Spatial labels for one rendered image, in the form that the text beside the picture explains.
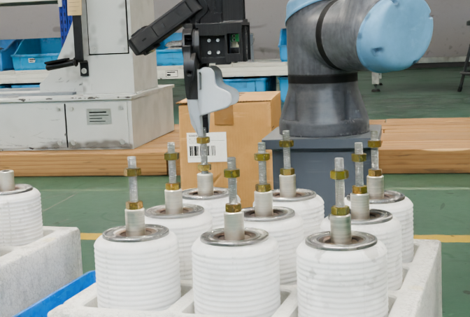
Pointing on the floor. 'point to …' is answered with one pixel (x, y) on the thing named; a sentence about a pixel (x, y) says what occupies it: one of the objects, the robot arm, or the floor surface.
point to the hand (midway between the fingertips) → (198, 124)
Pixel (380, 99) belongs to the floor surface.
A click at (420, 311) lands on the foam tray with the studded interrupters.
